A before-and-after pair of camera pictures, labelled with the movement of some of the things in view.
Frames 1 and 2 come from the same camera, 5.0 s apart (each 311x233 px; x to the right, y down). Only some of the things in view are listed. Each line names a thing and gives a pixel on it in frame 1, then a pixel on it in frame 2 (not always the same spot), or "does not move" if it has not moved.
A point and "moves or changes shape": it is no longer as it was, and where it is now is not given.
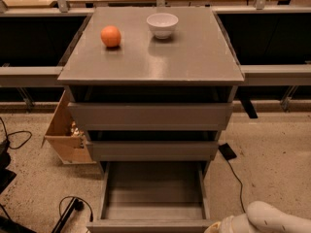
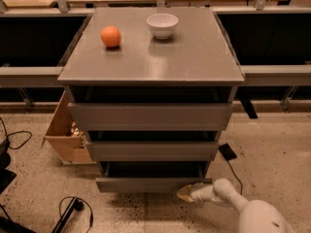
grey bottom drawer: [154, 197] moves or changes shape
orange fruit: [111, 36] does not move
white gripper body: [227, 225] to [199, 194]
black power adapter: [226, 151] does not move
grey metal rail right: [277, 75] does not move
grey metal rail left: [31, 76] does not move
